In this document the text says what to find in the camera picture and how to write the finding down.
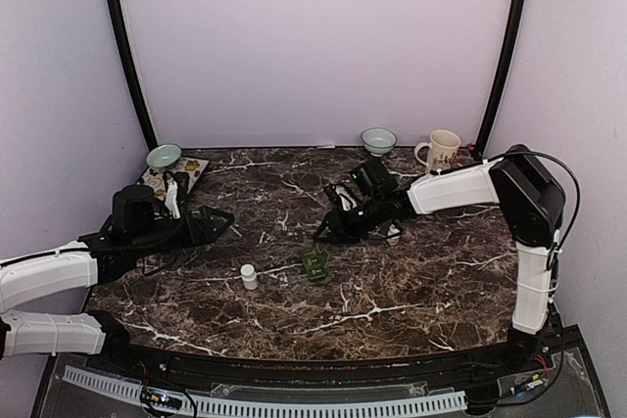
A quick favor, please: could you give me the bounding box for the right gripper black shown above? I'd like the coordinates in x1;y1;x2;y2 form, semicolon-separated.
313;195;387;244

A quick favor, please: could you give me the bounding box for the green weekly pill organizer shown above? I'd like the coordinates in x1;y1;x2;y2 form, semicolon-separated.
300;243;328;283

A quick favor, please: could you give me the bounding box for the white pill bottle front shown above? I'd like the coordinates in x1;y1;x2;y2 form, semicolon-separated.
240;263;259;291

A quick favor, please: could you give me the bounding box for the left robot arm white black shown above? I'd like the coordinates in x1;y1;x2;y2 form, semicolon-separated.
1;182;234;375

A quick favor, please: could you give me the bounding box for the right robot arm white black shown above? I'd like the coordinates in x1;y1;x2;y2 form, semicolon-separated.
313;144;582;335

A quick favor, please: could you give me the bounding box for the patterned coaster under bowl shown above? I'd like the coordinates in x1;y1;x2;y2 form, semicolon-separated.
139;157;210;197

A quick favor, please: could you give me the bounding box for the pale green bowl left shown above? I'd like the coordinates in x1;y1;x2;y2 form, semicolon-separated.
146;143;182;173

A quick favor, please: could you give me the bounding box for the pale green bowl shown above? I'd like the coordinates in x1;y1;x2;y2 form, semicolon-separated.
361;127;397;158
146;143;182;173

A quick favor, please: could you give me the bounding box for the pale green bowl right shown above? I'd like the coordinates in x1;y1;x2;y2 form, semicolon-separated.
361;127;397;158

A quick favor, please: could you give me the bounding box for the cream ceramic mug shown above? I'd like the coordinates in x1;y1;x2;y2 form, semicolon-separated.
413;129;461;173

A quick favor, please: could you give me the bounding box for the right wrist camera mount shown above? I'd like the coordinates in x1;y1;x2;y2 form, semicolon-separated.
323;183;362;211

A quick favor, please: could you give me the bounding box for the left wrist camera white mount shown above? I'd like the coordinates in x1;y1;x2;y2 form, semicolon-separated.
163;170;190;219

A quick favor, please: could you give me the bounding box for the left black frame post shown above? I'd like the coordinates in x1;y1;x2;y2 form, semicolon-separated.
106;0;158;151

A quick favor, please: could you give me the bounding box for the black frame post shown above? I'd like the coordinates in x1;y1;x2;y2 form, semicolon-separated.
471;0;525;161
106;0;158;151

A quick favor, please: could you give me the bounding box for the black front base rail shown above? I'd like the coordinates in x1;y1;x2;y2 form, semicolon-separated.
107;344;522;389

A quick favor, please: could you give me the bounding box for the white slotted cable duct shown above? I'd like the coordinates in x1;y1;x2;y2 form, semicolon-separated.
62;366;467;417

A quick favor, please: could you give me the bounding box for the right black frame post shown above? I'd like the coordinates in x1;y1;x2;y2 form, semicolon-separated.
471;0;525;161

